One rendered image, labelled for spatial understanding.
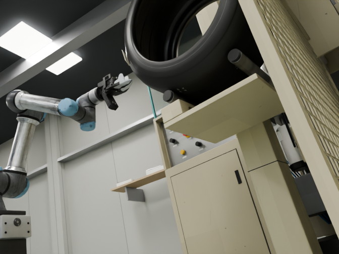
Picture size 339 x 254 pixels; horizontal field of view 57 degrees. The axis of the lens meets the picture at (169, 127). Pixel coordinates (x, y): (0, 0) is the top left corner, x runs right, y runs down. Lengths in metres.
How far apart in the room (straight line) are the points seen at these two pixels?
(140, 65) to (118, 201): 4.79
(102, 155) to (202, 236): 4.63
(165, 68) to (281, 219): 0.70
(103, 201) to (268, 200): 5.00
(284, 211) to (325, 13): 0.74
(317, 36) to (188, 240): 1.25
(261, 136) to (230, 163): 0.47
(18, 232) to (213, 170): 1.01
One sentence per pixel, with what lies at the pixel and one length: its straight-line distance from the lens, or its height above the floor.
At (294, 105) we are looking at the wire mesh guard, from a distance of 0.37.
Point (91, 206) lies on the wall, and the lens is 6.28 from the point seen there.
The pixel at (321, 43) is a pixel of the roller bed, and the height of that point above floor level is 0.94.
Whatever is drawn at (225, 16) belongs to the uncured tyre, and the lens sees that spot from 1.07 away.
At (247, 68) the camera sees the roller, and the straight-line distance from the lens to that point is 1.09.
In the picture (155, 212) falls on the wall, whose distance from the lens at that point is 5.41.
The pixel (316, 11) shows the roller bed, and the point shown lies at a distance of 1.35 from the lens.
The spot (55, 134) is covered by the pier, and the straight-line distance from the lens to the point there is 7.08.
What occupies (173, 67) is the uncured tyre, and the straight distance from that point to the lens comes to 1.11.
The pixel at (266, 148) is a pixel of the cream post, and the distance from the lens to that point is 1.31.
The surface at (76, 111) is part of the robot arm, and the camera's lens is 1.46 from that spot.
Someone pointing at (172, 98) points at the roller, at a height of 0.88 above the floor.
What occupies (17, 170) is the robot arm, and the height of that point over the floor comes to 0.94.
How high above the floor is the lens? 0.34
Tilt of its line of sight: 24 degrees up
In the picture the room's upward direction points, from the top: 14 degrees counter-clockwise
